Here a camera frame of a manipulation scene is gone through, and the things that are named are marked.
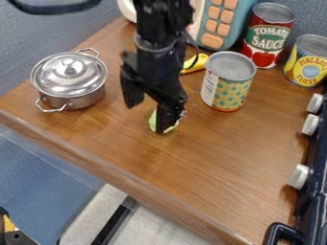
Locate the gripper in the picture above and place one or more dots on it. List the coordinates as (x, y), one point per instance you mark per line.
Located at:
(159, 70)

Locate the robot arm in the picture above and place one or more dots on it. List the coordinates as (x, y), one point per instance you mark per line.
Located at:
(159, 22)

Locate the green toy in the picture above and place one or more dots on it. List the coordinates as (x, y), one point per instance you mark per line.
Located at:
(151, 122)

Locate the yellow toy banana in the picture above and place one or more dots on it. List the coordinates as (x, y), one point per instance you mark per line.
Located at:
(200, 61)

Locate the silver pot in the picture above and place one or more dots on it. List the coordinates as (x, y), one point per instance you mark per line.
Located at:
(81, 97)

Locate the dotted can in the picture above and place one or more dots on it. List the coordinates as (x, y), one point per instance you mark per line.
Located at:
(228, 89)

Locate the silver lid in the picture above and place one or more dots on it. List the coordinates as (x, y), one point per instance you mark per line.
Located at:
(68, 70)

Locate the red tomato can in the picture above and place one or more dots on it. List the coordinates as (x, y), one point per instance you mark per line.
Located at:
(268, 38)

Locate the yellow pineapple can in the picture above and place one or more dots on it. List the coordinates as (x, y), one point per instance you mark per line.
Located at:
(308, 67)

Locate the toy stove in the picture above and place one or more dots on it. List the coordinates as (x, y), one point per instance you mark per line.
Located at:
(315, 178)

